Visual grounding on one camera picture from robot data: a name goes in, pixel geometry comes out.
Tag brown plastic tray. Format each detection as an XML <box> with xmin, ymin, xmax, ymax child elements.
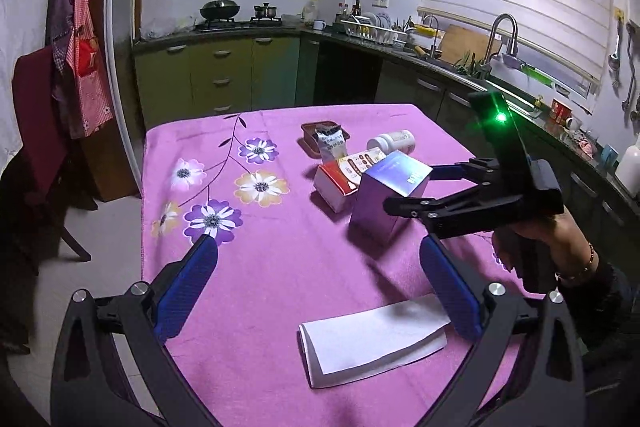
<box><xmin>301</xmin><ymin>120</ymin><xmax>351</xmax><ymax>158</ymax></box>

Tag steel sink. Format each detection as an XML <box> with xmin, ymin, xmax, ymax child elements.
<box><xmin>400</xmin><ymin>52</ymin><xmax>543</xmax><ymax>118</ymax></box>

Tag pink floral tablecloth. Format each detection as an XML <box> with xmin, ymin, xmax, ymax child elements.
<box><xmin>141</xmin><ymin>103</ymin><xmax>551</xmax><ymax>427</ymax></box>

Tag glass sliding door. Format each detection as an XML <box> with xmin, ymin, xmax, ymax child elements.
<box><xmin>102</xmin><ymin>0</ymin><xmax>146</xmax><ymax>198</ymax></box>

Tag maroon chair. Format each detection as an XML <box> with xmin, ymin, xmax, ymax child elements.
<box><xmin>12</xmin><ymin>46</ymin><xmax>93</xmax><ymax>263</ymax></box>

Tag dish rack with dishes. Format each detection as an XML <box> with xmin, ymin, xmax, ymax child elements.
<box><xmin>334</xmin><ymin>11</ymin><xmax>408</xmax><ymax>48</ymax></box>

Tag person's right hand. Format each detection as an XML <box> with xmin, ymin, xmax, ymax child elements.
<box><xmin>492</xmin><ymin>212</ymin><xmax>593</xmax><ymax>279</ymax></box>

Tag pink cloth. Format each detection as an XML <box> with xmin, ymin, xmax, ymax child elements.
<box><xmin>572</xmin><ymin>132</ymin><xmax>601</xmax><ymax>158</ymax></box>

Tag white pill bottle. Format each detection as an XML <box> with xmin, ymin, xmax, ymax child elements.
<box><xmin>366</xmin><ymin>130</ymin><xmax>416</xmax><ymax>155</ymax></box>

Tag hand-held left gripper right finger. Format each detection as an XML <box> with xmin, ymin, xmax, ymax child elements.
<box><xmin>420</xmin><ymin>234</ymin><xmax>586</xmax><ymax>427</ymax></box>

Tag tall steel faucet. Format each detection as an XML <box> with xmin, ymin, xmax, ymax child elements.
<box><xmin>482</xmin><ymin>13</ymin><xmax>521</xmax><ymax>72</ymax></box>

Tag gas stove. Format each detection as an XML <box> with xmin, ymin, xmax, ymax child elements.
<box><xmin>195</xmin><ymin>18</ymin><xmax>283</xmax><ymax>32</ymax></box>

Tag black wok with lid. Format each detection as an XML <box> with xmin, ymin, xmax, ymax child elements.
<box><xmin>199</xmin><ymin>0</ymin><xmax>241</xmax><ymax>22</ymax></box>

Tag small steel faucet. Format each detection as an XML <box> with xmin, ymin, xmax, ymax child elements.
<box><xmin>420</xmin><ymin>14</ymin><xmax>442</xmax><ymax>58</ymax></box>

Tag red mug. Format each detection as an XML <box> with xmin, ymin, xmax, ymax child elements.
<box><xmin>550</xmin><ymin>99</ymin><xmax>573</xmax><ymax>124</ymax></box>

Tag white jug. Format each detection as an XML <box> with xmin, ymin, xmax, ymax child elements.
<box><xmin>615</xmin><ymin>146</ymin><xmax>640</xmax><ymax>198</ymax></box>

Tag purple apron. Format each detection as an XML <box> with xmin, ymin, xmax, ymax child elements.
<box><xmin>47</xmin><ymin>0</ymin><xmax>83</xmax><ymax>72</ymax></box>

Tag white paper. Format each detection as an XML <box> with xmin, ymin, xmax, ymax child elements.
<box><xmin>298</xmin><ymin>292</ymin><xmax>448</xmax><ymax>389</ymax></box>

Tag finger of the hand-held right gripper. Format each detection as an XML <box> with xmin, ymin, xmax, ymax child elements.
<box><xmin>430</xmin><ymin>157</ymin><xmax>501</xmax><ymax>182</ymax></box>
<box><xmin>383</xmin><ymin>186</ymin><xmax>526</xmax><ymax>239</ymax></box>

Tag white hanging cloth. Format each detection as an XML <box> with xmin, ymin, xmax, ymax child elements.
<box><xmin>0</xmin><ymin>0</ymin><xmax>66</xmax><ymax>172</ymax></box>

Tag wooden cutting board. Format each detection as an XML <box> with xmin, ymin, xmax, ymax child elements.
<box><xmin>440</xmin><ymin>24</ymin><xmax>493</xmax><ymax>65</ymax></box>

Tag red and white carton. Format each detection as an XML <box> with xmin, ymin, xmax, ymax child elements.
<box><xmin>313</xmin><ymin>149</ymin><xmax>388</xmax><ymax>212</ymax></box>

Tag red checked apron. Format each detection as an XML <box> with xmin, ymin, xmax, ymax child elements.
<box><xmin>65</xmin><ymin>0</ymin><xmax>115</xmax><ymax>140</ymax></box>

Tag white snack packet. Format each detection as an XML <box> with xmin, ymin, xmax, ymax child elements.
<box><xmin>316</xmin><ymin>127</ymin><xmax>349</xmax><ymax>162</ymax></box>

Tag purple box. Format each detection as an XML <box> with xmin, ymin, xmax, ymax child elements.
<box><xmin>347</xmin><ymin>150</ymin><xmax>435</xmax><ymax>248</ymax></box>

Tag green base cabinet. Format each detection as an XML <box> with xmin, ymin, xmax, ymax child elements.
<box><xmin>132</xmin><ymin>32</ymin><xmax>321</xmax><ymax>130</ymax></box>

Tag person's right forearm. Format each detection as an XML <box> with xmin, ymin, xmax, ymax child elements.
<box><xmin>552</xmin><ymin>244</ymin><xmax>640</xmax><ymax>358</ymax></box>

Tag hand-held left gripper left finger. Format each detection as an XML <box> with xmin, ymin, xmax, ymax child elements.
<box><xmin>50</xmin><ymin>233</ymin><xmax>223</xmax><ymax>427</ymax></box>

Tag hanging steel ladles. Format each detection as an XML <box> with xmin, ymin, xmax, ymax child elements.
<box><xmin>607</xmin><ymin>7</ymin><xmax>640</xmax><ymax>118</ymax></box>

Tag dark base cabinet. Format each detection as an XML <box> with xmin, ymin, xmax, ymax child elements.
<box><xmin>295</xmin><ymin>34</ymin><xmax>640</xmax><ymax>258</ymax></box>

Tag white plastic bag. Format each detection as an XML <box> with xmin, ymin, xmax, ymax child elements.
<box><xmin>142</xmin><ymin>14</ymin><xmax>198</xmax><ymax>38</ymax></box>

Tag green leafy vegetable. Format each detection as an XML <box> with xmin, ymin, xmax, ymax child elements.
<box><xmin>452</xmin><ymin>52</ymin><xmax>488</xmax><ymax>75</ymax></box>

